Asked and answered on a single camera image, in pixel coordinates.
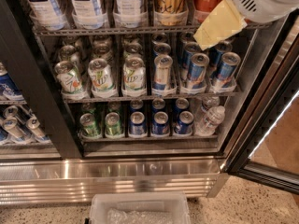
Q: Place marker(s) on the wire shelf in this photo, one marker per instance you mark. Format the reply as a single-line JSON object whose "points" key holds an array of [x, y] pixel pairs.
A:
{"points": [[117, 31], [150, 97]]}

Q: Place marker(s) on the front middle blue pepsi can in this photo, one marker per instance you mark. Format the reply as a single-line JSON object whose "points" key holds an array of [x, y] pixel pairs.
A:
{"points": [[160, 123]]}

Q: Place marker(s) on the front middle 7up can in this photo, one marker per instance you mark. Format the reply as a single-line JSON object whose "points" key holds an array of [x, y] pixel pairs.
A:
{"points": [[103, 84]]}

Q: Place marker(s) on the front right 7up can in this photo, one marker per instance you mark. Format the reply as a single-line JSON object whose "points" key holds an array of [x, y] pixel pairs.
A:
{"points": [[134, 77]]}

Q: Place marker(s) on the left green soda can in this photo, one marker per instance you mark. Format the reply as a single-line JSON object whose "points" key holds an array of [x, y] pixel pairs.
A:
{"points": [[89, 126]]}

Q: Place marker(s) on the front left blue red bull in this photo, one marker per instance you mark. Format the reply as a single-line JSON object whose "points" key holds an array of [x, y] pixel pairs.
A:
{"points": [[197, 71]]}

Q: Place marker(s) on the front clear water bottle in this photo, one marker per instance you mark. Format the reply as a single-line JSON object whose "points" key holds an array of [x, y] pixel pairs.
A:
{"points": [[208, 124]]}

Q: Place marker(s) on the front right blue pepsi can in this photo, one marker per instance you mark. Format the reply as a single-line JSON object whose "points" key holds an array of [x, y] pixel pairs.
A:
{"points": [[184, 123]]}

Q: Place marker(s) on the green soda can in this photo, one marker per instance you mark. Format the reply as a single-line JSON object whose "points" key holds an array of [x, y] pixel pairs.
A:
{"points": [[113, 124], [89, 126]]}

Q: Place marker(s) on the clear plastic bin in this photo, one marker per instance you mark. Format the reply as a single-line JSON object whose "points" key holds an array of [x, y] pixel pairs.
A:
{"points": [[140, 208]]}

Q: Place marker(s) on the stainless steel fridge base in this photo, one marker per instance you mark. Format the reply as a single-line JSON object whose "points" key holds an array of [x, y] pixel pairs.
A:
{"points": [[77, 181]]}

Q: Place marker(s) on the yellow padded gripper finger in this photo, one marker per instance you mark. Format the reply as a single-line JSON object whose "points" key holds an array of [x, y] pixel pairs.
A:
{"points": [[222, 22]]}

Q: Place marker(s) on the middle wire shelf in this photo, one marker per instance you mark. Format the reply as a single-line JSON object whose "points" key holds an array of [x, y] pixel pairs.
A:
{"points": [[150, 97]]}

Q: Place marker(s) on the blue red bull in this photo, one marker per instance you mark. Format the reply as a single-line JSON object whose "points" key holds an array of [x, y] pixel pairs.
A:
{"points": [[197, 71], [225, 70]]}

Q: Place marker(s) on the right white tea bottle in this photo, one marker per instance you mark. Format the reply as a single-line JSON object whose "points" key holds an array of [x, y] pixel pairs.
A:
{"points": [[130, 13]]}

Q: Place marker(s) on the blue pepsi can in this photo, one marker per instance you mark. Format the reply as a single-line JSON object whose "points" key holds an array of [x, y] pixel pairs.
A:
{"points": [[184, 123], [160, 123], [137, 124]]}

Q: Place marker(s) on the top wire shelf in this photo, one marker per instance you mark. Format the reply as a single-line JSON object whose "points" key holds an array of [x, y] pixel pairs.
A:
{"points": [[117, 31]]}

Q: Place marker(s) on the blue can left compartment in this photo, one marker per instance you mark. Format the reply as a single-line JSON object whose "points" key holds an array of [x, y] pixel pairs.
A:
{"points": [[8, 86]]}

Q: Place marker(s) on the front right blue red bull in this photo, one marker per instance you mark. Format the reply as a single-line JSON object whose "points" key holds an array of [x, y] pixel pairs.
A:
{"points": [[225, 70]]}

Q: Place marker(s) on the front silver red bull can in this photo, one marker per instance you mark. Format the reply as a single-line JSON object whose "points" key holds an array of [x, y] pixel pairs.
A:
{"points": [[162, 73]]}

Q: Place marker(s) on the front left 7up can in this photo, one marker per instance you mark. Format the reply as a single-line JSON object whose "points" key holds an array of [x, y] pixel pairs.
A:
{"points": [[72, 82]]}

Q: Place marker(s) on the front left blue pepsi can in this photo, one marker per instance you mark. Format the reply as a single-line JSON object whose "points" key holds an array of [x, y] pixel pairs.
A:
{"points": [[137, 124]]}

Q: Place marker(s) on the black fridge centre pillar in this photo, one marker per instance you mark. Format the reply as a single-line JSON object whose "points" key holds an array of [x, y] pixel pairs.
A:
{"points": [[30, 71]]}

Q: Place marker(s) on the open glass fridge door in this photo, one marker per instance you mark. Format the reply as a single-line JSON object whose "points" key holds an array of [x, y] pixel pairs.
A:
{"points": [[269, 102]]}

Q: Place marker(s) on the middle white tea bottle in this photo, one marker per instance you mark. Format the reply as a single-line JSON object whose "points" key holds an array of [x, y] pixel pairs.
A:
{"points": [[89, 14]]}

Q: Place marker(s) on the white tea bottle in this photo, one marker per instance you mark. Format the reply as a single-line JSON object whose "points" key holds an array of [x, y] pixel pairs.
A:
{"points": [[89, 14], [49, 13], [130, 13]]}

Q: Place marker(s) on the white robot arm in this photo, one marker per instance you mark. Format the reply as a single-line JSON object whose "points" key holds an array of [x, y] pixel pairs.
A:
{"points": [[264, 11]]}

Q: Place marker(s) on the right green soda can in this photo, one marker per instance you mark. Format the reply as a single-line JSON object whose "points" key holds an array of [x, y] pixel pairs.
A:
{"points": [[113, 124]]}

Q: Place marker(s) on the gold yellow can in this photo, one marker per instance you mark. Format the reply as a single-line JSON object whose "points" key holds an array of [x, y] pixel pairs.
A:
{"points": [[170, 12]]}

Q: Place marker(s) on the left white tea bottle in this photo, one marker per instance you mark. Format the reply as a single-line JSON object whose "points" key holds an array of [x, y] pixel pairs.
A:
{"points": [[49, 13]]}

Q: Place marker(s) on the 7up can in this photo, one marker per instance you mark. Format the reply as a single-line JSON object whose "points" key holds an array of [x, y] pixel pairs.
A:
{"points": [[103, 84], [72, 82], [134, 77]]}

